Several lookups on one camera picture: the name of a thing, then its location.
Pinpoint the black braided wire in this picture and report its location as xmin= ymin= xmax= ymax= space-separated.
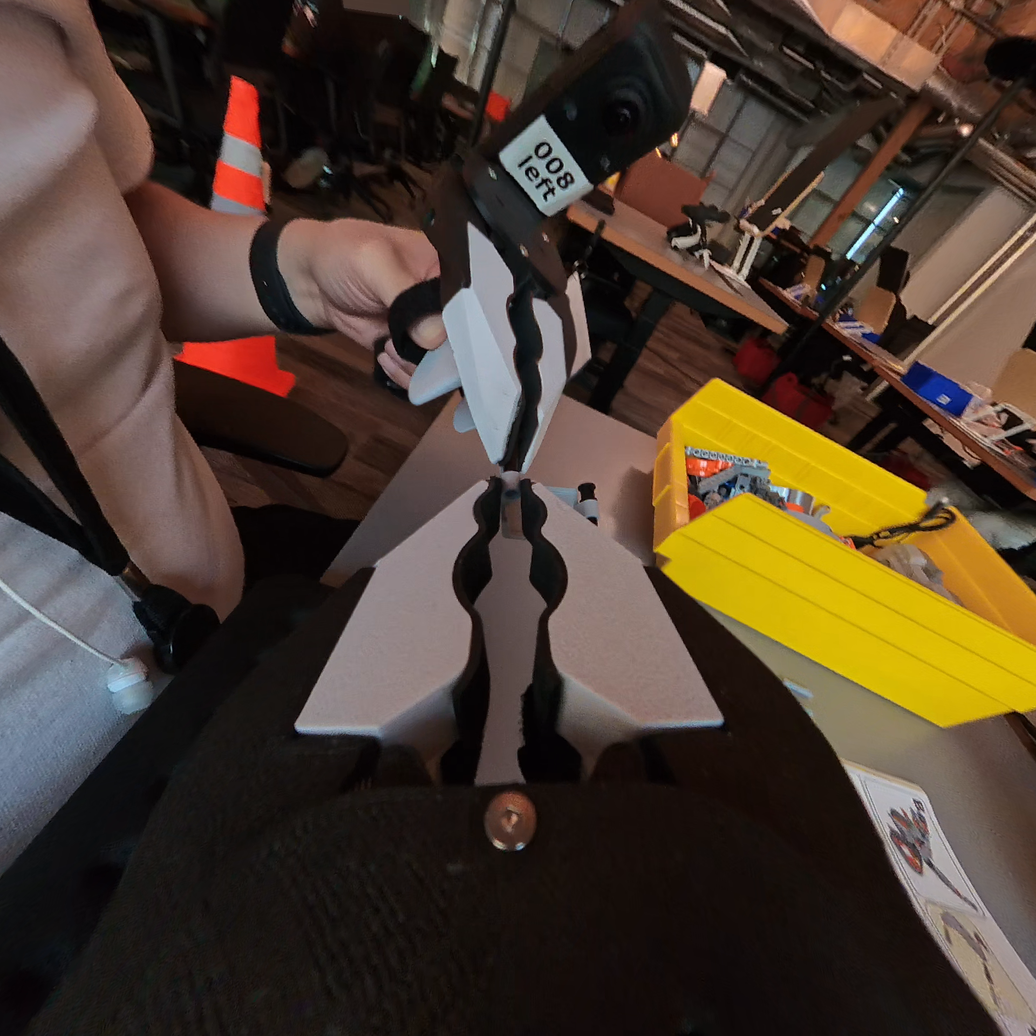
xmin=850 ymin=502 xmax=958 ymax=553

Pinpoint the grey desk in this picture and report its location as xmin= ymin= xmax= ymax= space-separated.
xmin=319 ymin=392 xmax=1036 ymax=1036

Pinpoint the instruction booklet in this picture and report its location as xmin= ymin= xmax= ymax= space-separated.
xmin=842 ymin=756 xmax=1036 ymax=1036

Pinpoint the black strap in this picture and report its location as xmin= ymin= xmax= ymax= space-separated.
xmin=0 ymin=340 xmax=131 ymax=580

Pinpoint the white cord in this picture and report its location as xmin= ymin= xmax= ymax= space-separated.
xmin=0 ymin=576 xmax=155 ymax=715

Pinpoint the black wristband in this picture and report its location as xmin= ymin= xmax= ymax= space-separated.
xmin=249 ymin=217 xmax=333 ymax=337

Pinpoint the person's left forearm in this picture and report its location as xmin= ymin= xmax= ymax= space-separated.
xmin=121 ymin=182 xmax=280 ymax=341

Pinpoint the red container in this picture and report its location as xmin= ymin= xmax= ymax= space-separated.
xmin=765 ymin=372 xmax=835 ymax=430
xmin=732 ymin=336 xmax=782 ymax=385

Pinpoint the orange traffic cone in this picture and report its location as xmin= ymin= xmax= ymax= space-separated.
xmin=174 ymin=74 xmax=296 ymax=398

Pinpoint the black strap buckle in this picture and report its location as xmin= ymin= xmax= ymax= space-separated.
xmin=121 ymin=567 xmax=221 ymax=674

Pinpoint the yellow plastic bin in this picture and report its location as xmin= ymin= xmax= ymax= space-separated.
xmin=652 ymin=377 xmax=1036 ymax=730

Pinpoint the pile of toy building parts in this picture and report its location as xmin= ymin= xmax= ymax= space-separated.
xmin=684 ymin=444 xmax=964 ymax=604

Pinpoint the small black grey toy part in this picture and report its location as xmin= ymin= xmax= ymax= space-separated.
xmin=495 ymin=472 xmax=529 ymax=542

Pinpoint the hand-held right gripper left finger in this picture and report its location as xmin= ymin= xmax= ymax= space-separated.
xmin=295 ymin=478 xmax=505 ymax=782

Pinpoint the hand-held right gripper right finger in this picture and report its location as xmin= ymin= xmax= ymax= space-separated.
xmin=522 ymin=478 xmax=724 ymax=782

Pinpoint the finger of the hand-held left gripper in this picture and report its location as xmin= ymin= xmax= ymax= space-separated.
xmin=514 ymin=275 xmax=594 ymax=479
xmin=441 ymin=222 xmax=542 ymax=487

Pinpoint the blue box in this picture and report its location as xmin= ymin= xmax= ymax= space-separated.
xmin=902 ymin=360 xmax=964 ymax=414

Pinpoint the brown cardboard box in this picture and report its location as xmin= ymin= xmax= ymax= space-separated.
xmin=619 ymin=154 xmax=713 ymax=228

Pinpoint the wooden workbench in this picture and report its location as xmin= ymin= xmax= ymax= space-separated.
xmin=761 ymin=279 xmax=1036 ymax=499
xmin=567 ymin=198 xmax=790 ymax=337

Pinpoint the person's left hand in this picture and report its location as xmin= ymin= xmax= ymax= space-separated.
xmin=279 ymin=215 xmax=450 ymax=390

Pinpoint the person's white shirt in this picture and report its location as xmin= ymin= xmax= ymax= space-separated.
xmin=0 ymin=0 xmax=248 ymax=879

